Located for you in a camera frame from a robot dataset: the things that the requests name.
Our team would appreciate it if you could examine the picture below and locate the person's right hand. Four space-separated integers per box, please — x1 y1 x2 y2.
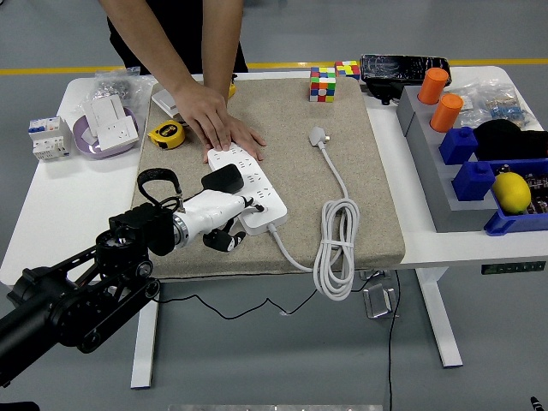
170 78 235 152

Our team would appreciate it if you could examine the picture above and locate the person's left hand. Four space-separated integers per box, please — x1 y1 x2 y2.
225 114 267 163

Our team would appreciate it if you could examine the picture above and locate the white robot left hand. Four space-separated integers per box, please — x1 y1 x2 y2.
179 189 265 253

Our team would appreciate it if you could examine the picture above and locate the black plug adapter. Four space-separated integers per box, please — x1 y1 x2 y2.
200 164 245 195

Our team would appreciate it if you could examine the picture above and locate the white power strip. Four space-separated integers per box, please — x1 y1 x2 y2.
207 145 289 236

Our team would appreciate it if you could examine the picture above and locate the thin black adapter cord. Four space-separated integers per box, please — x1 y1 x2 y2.
153 182 384 321

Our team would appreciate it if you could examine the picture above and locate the white three-pin plug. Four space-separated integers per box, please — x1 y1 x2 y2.
308 125 331 150

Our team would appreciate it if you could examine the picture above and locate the dark circuit board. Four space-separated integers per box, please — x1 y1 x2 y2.
524 170 548 215

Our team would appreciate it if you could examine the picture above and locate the yellow tape measure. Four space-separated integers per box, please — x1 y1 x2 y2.
147 120 187 150

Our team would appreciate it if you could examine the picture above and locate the person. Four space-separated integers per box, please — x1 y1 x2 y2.
105 0 248 76

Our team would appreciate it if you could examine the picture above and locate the clear bag of screws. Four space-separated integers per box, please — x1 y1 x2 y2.
93 67 158 112

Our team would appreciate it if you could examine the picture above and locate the grey-brown mat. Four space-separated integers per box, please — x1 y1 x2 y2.
122 76 407 282

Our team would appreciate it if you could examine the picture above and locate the large colourful puzzle cube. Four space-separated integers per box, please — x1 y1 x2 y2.
309 67 337 104

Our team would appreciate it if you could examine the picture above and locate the white table leg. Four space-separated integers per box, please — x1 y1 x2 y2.
415 267 464 368
129 295 162 390

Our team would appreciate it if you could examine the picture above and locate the small colourful puzzle cube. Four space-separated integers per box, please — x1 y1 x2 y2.
334 60 361 81

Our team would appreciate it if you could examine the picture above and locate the purple bowl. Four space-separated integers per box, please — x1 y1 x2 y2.
71 111 141 160

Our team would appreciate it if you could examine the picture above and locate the table height control panel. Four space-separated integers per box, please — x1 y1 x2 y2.
480 261 547 276

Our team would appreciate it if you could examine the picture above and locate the white circuit breaker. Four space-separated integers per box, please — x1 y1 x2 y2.
28 116 74 163

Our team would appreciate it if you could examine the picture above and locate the black wrapped box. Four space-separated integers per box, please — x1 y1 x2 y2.
360 53 451 86

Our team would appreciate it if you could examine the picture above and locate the grey stepped block holder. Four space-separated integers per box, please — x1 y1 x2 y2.
396 85 502 234

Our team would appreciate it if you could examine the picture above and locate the blue plastic bin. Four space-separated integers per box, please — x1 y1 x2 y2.
483 158 548 237

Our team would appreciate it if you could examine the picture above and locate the orange cylinder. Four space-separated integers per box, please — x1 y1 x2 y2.
429 93 464 133
417 67 450 105

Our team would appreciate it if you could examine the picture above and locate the blue block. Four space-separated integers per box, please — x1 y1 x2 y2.
451 160 497 203
438 126 479 166

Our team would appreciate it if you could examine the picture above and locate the yellow lemon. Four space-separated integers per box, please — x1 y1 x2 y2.
491 170 533 215

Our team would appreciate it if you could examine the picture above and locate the clear bag of parts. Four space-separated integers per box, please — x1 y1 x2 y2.
449 80 539 132

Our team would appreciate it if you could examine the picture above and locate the white flat switch plate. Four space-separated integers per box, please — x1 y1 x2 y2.
152 84 189 119

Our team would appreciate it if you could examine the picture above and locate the white wall socket panel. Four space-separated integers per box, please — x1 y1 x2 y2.
97 116 141 152

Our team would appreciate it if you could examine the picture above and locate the white wall switch panel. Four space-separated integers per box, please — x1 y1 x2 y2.
82 94 128 129

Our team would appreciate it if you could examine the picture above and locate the small black mount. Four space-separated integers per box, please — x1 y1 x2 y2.
366 80 406 106

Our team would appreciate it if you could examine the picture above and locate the hanging black cable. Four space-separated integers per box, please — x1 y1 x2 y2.
386 270 402 411

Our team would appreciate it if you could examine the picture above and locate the white power strip cord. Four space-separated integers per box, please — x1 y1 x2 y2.
268 143 361 302

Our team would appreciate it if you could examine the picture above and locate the small metal bracket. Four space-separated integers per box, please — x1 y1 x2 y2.
358 269 393 283

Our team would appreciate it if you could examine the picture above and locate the large metal bracket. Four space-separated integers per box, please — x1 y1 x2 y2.
362 283 397 320

